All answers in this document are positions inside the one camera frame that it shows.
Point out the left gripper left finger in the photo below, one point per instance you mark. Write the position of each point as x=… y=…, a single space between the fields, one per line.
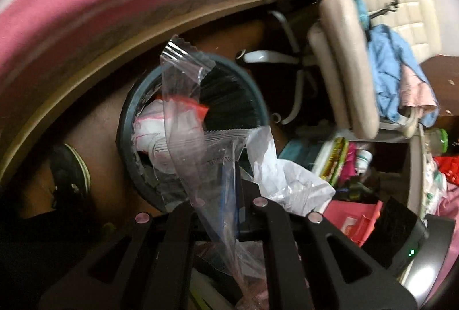
x=148 y=264

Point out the black shoe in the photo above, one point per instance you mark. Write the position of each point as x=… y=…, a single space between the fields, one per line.
x=71 y=177

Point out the clear plastic wrapper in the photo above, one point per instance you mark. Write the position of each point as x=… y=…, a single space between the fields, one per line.
x=209 y=179

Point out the cream leather office chair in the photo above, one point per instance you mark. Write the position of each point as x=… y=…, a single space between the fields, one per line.
x=338 y=42

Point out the white tissue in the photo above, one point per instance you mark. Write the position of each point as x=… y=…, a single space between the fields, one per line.
x=289 y=184

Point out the white pink-edged cloth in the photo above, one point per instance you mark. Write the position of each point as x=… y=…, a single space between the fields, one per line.
x=149 y=133

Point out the blue cloth on chair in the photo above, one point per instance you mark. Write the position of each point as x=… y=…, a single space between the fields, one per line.
x=401 y=88

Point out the dark round trash bin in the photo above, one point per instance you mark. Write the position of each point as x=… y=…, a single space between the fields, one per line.
x=169 y=110

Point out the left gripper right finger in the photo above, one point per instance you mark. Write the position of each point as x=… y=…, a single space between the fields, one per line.
x=306 y=262

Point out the red paper packet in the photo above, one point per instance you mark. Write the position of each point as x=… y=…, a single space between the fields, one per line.
x=189 y=103

